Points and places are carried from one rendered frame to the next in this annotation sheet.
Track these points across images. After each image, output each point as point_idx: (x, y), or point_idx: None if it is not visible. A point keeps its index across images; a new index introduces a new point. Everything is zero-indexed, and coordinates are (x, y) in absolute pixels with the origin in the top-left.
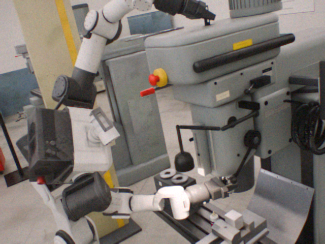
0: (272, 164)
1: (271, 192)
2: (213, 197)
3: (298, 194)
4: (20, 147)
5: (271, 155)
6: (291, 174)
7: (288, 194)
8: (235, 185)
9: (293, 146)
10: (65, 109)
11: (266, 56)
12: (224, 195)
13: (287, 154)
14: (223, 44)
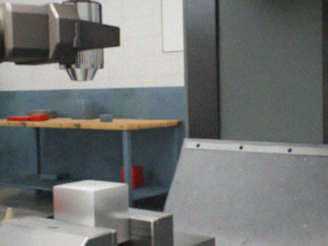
0: (226, 113)
1: (222, 200)
2: (8, 39)
3: (316, 181)
4: None
5: (225, 80)
6: (289, 122)
7: (281, 191)
8: (111, 33)
9: (299, 14)
10: None
11: None
12: (61, 36)
13: (276, 53)
14: None
